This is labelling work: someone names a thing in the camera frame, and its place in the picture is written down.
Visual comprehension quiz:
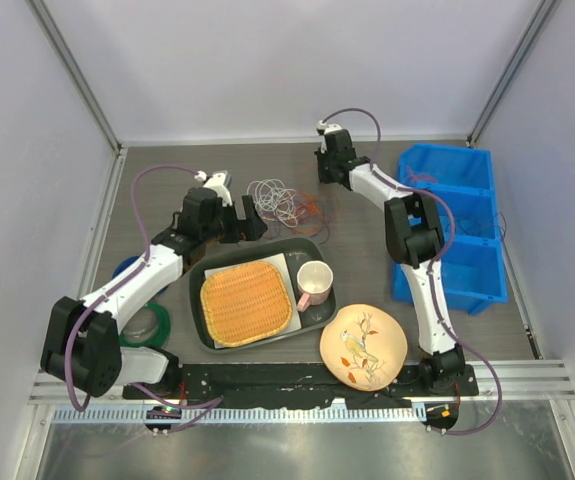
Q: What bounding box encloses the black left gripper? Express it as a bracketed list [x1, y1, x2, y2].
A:
[201, 195, 266, 245]

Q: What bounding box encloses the white thin cable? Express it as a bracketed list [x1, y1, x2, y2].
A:
[245, 177, 301, 230]

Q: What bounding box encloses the orange thin cable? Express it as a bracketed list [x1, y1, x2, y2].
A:
[261, 164, 441, 241]

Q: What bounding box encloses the purple thin cable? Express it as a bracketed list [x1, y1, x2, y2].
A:
[264, 199, 509, 254]

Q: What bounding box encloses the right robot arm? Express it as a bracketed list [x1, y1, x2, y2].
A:
[315, 122, 465, 395]

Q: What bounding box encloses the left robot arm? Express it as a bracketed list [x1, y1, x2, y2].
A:
[40, 187, 268, 399]

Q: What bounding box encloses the orange woven basket mat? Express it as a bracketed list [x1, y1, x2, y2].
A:
[199, 260, 294, 347]

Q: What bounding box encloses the pink ceramic mug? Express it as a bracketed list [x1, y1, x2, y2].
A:
[297, 260, 334, 312]

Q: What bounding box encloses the blue tape roll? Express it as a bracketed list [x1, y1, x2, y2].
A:
[111, 255, 140, 279]

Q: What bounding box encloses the green tape roll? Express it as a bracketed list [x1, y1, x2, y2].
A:
[119, 301, 171, 348]

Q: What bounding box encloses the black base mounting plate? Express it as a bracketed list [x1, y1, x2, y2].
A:
[145, 363, 479, 410]

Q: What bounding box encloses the bird pattern ceramic plate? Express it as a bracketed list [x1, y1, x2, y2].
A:
[319, 304, 408, 392]

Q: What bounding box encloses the blue plastic compartment bin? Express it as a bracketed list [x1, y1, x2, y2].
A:
[396, 144, 508, 315]

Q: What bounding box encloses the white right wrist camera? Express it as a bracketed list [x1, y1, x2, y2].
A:
[316, 120, 342, 153]

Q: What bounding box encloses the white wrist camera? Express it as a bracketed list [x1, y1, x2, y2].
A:
[316, 120, 342, 153]
[194, 170, 233, 206]

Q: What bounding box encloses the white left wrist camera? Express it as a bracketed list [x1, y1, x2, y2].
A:
[194, 170, 233, 206]

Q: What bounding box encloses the aluminium front rail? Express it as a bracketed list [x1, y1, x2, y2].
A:
[30, 360, 575, 431]

